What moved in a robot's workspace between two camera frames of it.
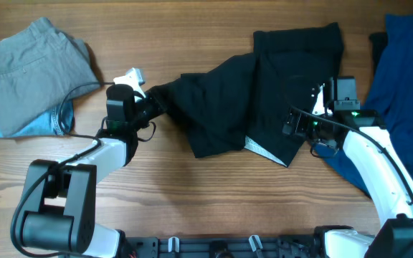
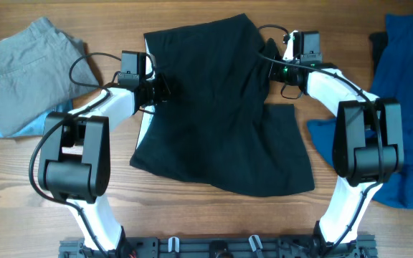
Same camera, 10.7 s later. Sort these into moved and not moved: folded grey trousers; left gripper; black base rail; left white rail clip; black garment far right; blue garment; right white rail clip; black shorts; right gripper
Moved: right gripper; left gripper; black shorts
Not moved: right white rail clip; black garment far right; folded grey trousers; blue garment; black base rail; left white rail clip
